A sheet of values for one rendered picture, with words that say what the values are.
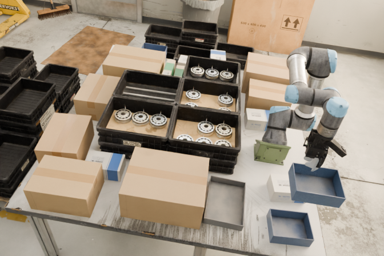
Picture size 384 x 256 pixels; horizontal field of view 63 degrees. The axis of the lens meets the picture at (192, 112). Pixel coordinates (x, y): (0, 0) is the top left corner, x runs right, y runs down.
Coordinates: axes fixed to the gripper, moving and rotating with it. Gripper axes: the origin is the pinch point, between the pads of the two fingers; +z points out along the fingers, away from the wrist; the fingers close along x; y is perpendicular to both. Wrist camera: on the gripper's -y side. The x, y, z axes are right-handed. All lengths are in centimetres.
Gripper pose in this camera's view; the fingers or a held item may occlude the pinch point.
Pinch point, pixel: (314, 168)
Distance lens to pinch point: 150.1
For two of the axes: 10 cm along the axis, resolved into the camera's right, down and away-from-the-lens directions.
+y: -9.8, -1.8, 0.6
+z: -1.1, 8.1, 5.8
